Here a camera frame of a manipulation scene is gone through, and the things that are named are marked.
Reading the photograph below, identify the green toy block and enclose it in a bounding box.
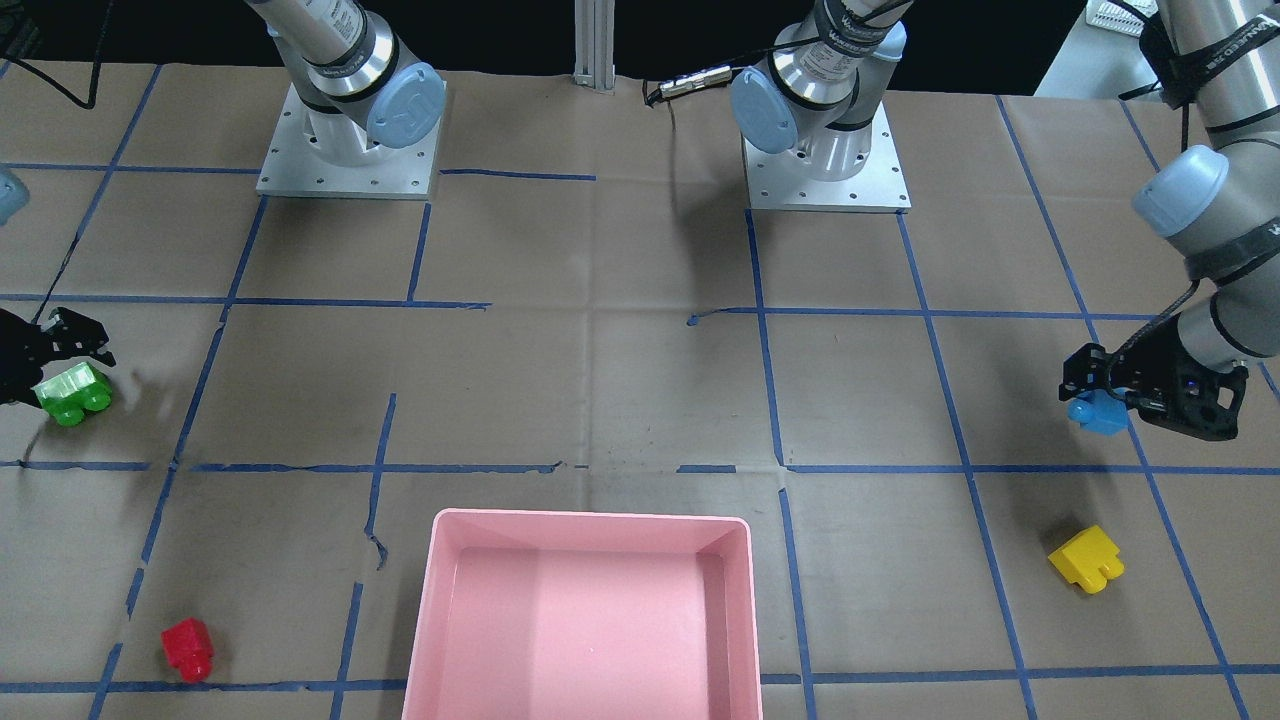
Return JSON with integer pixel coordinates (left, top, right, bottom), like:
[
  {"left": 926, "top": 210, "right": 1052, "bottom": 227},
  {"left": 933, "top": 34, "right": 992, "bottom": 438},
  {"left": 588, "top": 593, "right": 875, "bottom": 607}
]
[{"left": 33, "top": 363, "right": 114, "bottom": 427}]

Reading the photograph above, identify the white keyboard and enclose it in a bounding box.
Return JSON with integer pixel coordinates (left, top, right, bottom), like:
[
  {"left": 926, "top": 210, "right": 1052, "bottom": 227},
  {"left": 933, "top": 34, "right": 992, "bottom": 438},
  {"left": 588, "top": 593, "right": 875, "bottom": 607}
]
[{"left": 1083, "top": 1, "right": 1160, "bottom": 37}]

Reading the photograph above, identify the brown paper table cover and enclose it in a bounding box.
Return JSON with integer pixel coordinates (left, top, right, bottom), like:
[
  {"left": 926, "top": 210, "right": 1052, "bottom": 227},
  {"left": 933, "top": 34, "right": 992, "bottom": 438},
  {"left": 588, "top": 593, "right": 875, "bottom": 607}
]
[{"left": 1, "top": 65, "right": 1277, "bottom": 719}]

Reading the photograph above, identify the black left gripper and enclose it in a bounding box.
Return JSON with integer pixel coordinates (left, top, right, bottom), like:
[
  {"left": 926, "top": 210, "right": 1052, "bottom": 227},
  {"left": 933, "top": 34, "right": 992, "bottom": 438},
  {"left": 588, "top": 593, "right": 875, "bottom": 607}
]
[{"left": 1059, "top": 343, "right": 1251, "bottom": 442}]

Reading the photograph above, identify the red toy block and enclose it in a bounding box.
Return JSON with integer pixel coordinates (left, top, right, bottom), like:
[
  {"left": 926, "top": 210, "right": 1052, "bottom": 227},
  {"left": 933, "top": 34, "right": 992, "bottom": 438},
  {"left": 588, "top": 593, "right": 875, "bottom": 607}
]
[{"left": 160, "top": 618, "right": 216, "bottom": 684}]

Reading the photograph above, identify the blue toy block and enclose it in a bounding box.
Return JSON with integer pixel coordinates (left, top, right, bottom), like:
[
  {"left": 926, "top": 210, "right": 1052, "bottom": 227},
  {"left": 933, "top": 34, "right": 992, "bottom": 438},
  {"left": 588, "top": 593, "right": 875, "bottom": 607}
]
[{"left": 1066, "top": 389, "right": 1130, "bottom": 436}]

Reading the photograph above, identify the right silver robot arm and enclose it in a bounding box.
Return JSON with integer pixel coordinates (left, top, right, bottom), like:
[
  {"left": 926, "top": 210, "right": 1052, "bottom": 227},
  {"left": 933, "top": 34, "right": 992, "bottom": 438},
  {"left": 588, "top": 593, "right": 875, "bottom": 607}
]
[{"left": 1, "top": 1, "right": 447, "bottom": 407}]

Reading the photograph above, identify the aluminium frame post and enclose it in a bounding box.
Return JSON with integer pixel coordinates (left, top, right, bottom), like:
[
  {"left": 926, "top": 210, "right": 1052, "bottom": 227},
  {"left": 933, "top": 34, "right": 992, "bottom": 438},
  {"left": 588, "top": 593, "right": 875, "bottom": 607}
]
[{"left": 572, "top": 0, "right": 616, "bottom": 94}]

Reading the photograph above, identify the yellow toy block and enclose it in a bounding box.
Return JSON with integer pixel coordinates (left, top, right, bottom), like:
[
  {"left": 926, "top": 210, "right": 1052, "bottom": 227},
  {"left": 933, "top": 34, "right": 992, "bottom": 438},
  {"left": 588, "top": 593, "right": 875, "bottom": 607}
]
[{"left": 1047, "top": 525, "right": 1126, "bottom": 594}]

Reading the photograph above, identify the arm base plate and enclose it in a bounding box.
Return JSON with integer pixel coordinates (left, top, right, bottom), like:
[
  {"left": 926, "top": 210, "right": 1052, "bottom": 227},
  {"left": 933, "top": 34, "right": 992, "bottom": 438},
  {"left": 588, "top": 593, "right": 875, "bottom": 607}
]
[
  {"left": 256, "top": 87, "right": 444, "bottom": 201},
  {"left": 742, "top": 104, "right": 913, "bottom": 213}
]

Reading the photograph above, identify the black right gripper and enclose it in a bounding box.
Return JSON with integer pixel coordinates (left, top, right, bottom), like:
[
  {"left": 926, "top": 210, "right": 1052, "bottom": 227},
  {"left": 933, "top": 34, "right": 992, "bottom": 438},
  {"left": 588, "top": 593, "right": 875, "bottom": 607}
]
[{"left": 1, "top": 307, "right": 116, "bottom": 406}]

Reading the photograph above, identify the pink plastic box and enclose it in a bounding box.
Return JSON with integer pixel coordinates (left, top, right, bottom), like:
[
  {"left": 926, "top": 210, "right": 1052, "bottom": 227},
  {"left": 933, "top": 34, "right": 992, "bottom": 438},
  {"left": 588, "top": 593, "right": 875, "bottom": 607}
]
[{"left": 402, "top": 509, "right": 764, "bottom": 719}]

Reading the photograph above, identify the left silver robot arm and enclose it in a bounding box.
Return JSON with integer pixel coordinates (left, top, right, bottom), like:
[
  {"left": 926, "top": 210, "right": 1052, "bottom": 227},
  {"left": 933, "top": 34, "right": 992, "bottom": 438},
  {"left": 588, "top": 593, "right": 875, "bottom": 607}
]
[{"left": 722, "top": 1, "right": 1279, "bottom": 441}]

